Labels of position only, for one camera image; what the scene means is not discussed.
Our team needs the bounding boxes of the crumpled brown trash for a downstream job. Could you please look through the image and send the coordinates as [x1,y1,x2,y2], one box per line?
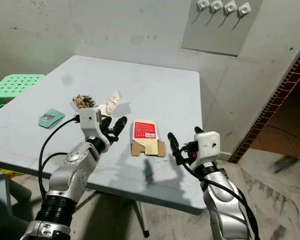
[71,93,97,110]

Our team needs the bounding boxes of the crumpled white paper wrapper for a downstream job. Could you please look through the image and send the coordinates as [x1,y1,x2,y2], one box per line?
[94,90,123,119]

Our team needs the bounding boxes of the flattened red brown cardboard box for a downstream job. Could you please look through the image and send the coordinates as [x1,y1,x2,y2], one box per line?
[130,119,167,158]

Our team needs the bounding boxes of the light blue plastic table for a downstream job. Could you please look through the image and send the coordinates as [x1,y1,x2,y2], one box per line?
[0,54,208,239]

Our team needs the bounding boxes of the teal card packet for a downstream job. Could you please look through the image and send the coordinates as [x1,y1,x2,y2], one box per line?
[38,108,66,129]

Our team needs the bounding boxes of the green plastic stool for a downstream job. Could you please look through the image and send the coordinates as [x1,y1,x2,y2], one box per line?
[0,73,46,112]

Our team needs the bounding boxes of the dark blue plastic chair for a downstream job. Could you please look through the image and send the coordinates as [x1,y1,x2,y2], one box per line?
[0,171,22,240]

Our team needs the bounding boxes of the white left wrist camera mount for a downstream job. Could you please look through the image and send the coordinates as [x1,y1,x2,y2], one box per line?
[78,107,104,146]

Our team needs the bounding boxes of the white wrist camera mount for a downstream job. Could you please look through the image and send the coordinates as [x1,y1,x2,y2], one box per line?
[194,130,223,167]
[78,107,104,146]

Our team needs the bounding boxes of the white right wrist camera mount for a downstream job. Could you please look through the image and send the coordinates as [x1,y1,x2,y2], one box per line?
[194,130,223,167]

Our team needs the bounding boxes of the black left wrist camera cable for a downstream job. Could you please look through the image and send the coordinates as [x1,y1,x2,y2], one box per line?
[38,116,82,177]

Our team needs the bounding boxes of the black left forearm cable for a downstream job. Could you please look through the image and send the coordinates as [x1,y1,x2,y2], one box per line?
[39,151,72,197]

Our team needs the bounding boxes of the grey wall panel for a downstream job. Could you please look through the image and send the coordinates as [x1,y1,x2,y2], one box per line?
[180,0,264,57]

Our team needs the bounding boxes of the white wall hook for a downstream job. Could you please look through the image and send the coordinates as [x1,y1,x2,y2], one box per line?
[217,0,238,28]
[231,2,252,31]
[191,0,211,24]
[204,0,224,26]

